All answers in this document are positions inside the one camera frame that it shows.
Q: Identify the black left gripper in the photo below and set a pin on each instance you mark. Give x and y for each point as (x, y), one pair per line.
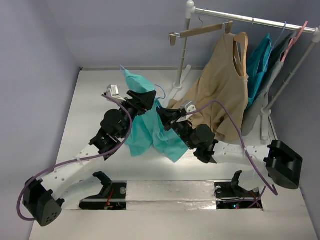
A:
(145, 101)

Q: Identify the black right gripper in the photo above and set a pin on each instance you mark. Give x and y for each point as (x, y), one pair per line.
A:
(172, 116)

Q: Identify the teal t shirt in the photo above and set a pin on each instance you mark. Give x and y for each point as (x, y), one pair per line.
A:
(147, 129)

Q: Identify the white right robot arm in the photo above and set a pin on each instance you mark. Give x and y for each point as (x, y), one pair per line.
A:
(274, 164)

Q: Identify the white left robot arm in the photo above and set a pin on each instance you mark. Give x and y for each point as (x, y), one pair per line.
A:
(42, 193)

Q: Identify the grey hanging shirt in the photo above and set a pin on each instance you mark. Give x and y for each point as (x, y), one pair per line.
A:
(262, 99)

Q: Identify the turquoise hanging shirt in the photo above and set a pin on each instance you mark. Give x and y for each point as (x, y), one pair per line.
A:
(257, 66)

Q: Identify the wooden clip hanger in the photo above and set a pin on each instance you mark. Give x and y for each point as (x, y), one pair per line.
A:
(199, 30)

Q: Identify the pink hanger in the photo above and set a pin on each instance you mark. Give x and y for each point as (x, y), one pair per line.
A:
(293, 41)

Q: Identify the beige tank top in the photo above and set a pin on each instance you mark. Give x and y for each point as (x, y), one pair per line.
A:
(220, 94)

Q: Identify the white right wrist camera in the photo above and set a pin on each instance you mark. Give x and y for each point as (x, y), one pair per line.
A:
(187, 109)

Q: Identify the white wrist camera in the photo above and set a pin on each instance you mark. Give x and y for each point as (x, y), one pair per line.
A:
(112, 92)
(187, 109)

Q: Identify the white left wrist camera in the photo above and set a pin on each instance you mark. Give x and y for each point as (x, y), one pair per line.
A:
(112, 92)

